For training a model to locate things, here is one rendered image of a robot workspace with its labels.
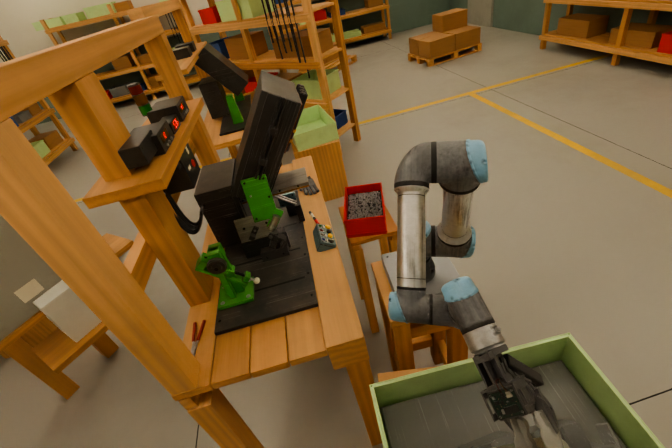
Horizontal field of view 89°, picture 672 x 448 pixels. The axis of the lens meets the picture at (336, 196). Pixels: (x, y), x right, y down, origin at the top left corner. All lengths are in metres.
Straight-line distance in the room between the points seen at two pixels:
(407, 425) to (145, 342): 0.81
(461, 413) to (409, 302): 0.43
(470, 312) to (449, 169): 0.36
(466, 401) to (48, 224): 1.20
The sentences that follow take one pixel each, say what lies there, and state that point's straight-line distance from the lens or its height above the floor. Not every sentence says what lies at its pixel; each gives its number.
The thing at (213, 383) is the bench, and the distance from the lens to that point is 1.42.
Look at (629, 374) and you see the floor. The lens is 2.46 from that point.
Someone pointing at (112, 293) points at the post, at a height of 1.39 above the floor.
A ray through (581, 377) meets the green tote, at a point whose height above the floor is 0.87.
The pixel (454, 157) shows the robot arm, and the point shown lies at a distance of 0.94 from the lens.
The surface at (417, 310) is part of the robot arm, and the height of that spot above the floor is 1.24.
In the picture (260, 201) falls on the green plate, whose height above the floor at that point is 1.16.
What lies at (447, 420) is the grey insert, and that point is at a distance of 1.22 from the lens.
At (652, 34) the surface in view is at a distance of 6.38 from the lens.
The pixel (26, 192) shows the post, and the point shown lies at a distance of 0.97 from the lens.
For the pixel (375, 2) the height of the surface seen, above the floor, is 0.94.
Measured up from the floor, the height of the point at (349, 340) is 0.90.
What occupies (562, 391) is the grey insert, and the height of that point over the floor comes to 0.85.
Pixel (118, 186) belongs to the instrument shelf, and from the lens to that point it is 1.28.
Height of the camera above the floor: 1.98
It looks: 34 degrees down
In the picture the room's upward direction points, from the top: 13 degrees counter-clockwise
